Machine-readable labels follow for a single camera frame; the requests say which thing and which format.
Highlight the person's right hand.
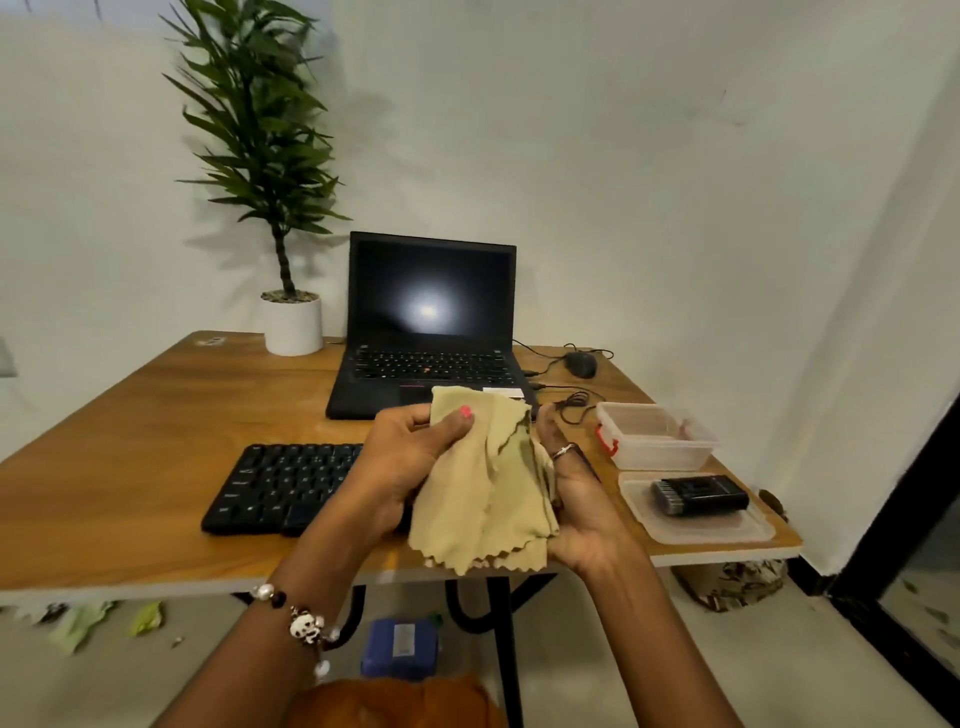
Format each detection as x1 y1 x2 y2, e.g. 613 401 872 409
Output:
534 402 639 579

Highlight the person's left hand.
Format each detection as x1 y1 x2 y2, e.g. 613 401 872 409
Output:
334 404 477 538

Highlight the beige microfiber cleaning cloth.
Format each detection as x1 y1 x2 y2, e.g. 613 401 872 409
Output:
407 385 561 577

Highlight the person's right forearm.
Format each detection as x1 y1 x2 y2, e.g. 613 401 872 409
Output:
581 536 744 728

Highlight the person's left forearm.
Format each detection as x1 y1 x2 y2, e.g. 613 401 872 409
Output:
153 517 391 728

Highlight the clear plastic container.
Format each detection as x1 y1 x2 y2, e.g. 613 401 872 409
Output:
595 402 720 472

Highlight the black laptop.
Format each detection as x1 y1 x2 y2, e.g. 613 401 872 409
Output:
324 231 539 421

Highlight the clear plastic container lid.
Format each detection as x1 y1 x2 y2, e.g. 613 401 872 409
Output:
618 471 777 546

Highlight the black keyboard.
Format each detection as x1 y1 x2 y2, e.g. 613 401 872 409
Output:
201 443 414 538

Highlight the white plant pot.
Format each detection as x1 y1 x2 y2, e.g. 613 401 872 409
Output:
259 290 325 357

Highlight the blue box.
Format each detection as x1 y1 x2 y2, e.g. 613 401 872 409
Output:
360 616 442 682

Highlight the patterned brown bag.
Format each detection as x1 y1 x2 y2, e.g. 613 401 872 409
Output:
669 558 790 613

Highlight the orange clothing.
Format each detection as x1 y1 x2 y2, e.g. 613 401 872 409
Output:
281 675 510 728

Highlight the green artificial plant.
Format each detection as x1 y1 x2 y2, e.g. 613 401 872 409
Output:
159 0 352 303

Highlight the black mouse cable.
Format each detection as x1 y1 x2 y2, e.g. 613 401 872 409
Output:
513 339 615 427

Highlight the black table frame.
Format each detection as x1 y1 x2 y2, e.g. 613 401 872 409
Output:
231 573 560 728

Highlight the beaded skull bracelet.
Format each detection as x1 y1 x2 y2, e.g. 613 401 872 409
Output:
250 582 342 681

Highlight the black door frame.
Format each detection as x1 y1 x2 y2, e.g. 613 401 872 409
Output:
787 393 960 725

